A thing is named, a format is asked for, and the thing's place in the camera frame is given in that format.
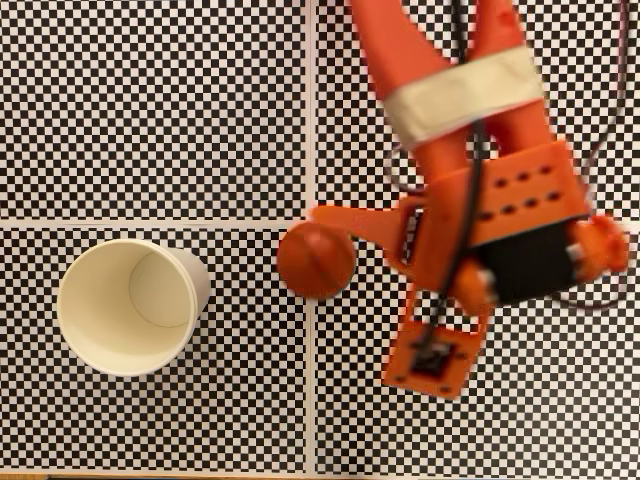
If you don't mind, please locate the small orange basketball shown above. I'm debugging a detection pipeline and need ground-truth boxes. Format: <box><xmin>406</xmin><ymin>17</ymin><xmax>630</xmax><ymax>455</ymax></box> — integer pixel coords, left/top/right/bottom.
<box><xmin>276</xmin><ymin>221</ymin><xmax>358</xmax><ymax>300</ymax></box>

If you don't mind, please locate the cream paper cup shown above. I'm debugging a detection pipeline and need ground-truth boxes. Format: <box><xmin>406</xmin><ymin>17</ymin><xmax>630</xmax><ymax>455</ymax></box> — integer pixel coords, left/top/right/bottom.
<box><xmin>56</xmin><ymin>238</ymin><xmax>211</xmax><ymax>378</ymax></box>

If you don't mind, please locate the cream masking tape band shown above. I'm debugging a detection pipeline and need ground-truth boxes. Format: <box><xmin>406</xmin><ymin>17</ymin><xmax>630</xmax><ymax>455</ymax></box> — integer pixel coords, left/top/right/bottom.
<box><xmin>383</xmin><ymin>47</ymin><xmax>545</xmax><ymax>151</ymax></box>

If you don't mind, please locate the black camera cable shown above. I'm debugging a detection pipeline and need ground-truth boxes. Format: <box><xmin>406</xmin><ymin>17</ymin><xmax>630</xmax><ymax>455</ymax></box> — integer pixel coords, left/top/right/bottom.
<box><xmin>412</xmin><ymin>0</ymin><xmax>489</xmax><ymax>359</ymax></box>

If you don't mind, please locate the orange camera mount with board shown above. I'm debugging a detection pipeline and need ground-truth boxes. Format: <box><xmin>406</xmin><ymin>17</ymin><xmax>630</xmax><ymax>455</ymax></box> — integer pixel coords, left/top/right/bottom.
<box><xmin>382</xmin><ymin>287</ymin><xmax>494</xmax><ymax>401</ymax></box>

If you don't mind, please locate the long red white black cable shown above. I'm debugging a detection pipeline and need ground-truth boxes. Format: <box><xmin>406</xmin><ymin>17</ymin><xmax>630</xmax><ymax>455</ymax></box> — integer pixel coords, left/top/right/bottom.
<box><xmin>549</xmin><ymin>0</ymin><xmax>632</xmax><ymax>312</ymax></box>

